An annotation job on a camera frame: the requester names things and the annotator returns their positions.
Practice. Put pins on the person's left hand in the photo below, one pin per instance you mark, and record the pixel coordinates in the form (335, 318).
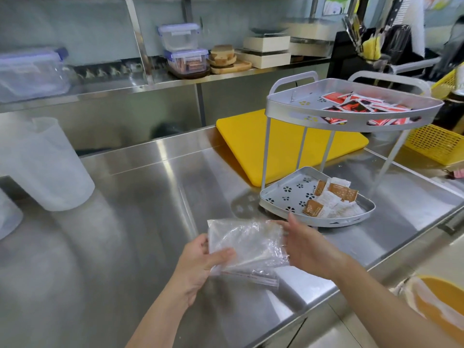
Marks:
(194, 271)

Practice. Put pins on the person's right hand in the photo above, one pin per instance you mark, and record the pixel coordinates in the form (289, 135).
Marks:
(311, 251)

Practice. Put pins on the person's right fingers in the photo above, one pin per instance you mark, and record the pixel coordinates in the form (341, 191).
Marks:
(292, 224)

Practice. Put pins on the person's left thumb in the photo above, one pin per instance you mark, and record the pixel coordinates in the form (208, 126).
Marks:
(222, 256)

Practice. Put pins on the clear plastic bag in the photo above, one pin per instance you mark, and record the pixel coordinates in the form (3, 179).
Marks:
(250, 246)

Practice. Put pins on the person's left forearm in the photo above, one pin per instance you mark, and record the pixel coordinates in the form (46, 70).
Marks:
(159, 318)

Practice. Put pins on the person's right forearm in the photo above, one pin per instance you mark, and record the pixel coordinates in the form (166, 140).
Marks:
(391, 311)

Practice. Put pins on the pile of brown white sachets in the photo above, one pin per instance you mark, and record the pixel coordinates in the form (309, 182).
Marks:
(335, 201)

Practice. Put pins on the yellow cutting board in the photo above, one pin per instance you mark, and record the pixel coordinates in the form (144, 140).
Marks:
(282, 144)

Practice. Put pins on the white two-tier corner rack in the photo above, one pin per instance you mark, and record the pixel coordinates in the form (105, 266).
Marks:
(290, 105)

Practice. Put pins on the pile of red sachets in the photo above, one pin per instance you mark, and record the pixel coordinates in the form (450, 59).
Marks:
(362, 105)

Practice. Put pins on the yellow bin with plastic liner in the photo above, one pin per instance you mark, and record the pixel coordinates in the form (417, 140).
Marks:
(435, 300)

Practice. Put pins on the yellow plastic basket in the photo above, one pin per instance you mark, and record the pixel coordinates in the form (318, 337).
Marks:
(447, 83)
(437, 143)

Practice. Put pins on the wide white box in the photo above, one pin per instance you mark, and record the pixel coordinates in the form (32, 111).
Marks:
(263, 59)

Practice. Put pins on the stack of wooden coasters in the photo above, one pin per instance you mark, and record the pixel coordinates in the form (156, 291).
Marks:
(226, 59)

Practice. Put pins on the small white box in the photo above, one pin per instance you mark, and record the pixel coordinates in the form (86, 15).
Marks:
(266, 43)

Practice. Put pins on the black utensil rack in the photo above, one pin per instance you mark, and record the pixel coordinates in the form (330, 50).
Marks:
(384, 61)

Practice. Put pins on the glass container with white lid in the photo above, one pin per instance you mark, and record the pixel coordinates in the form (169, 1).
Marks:
(311, 36)

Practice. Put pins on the yellow sponge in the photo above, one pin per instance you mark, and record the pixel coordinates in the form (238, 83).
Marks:
(371, 47)

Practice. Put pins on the filled clear blue-lidded container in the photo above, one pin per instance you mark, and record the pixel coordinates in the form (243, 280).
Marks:
(186, 61)

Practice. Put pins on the translucent plastic measuring jug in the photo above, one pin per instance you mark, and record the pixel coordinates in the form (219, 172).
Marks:
(43, 166)

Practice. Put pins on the empty clear blue-lidded container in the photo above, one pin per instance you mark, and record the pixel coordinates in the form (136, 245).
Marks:
(179, 36)

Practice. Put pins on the large clear blue-lidded container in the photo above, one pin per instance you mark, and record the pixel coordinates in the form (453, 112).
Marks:
(31, 76)

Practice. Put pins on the steel shelf frame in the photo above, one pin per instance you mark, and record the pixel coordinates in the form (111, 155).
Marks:
(141, 43)

